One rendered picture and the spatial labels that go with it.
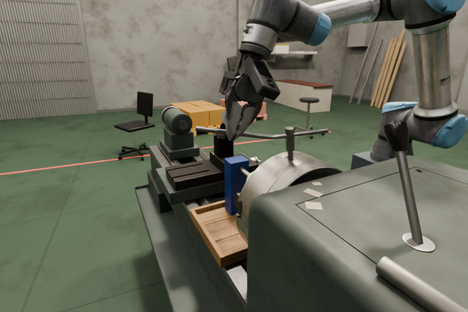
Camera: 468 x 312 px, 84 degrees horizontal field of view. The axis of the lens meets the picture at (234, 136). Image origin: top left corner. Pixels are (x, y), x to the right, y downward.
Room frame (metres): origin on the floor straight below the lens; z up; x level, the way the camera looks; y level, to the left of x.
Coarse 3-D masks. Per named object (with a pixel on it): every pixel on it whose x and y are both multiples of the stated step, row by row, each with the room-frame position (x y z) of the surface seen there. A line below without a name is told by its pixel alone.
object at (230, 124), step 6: (234, 102) 0.57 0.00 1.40; (234, 108) 0.57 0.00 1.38; (240, 108) 0.57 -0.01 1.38; (222, 114) 0.61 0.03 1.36; (234, 114) 0.57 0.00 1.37; (222, 120) 0.60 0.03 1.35; (228, 120) 0.56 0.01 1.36; (234, 120) 0.57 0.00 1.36; (228, 126) 0.56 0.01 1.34; (234, 126) 0.57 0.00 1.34; (228, 132) 0.57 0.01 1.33; (234, 132) 0.57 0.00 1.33; (228, 138) 0.57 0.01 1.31
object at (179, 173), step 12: (168, 168) 1.18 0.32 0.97; (180, 168) 1.19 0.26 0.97; (192, 168) 1.18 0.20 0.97; (204, 168) 1.18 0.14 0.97; (216, 168) 1.18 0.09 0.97; (252, 168) 1.21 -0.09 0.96; (180, 180) 1.04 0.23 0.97; (192, 180) 1.07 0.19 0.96; (204, 180) 1.09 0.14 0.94; (216, 180) 1.12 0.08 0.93
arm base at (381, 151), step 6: (378, 138) 0.99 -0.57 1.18; (384, 138) 0.95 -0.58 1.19; (378, 144) 0.97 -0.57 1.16; (384, 144) 0.95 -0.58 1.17; (372, 150) 1.01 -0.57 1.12; (378, 150) 0.96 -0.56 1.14; (384, 150) 0.94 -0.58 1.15; (390, 150) 0.93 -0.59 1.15; (408, 150) 0.92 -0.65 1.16; (372, 156) 0.98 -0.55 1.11; (378, 156) 0.95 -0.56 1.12; (384, 156) 0.93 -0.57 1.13; (390, 156) 0.92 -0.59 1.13
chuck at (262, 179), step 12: (276, 156) 0.66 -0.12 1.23; (300, 156) 0.66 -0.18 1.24; (264, 168) 0.63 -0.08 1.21; (276, 168) 0.61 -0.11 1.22; (288, 168) 0.59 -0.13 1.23; (252, 180) 0.62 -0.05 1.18; (264, 180) 0.59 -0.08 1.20; (276, 180) 0.57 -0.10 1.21; (252, 192) 0.59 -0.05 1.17; (264, 192) 0.56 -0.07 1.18; (240, 228) 0.59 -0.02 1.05
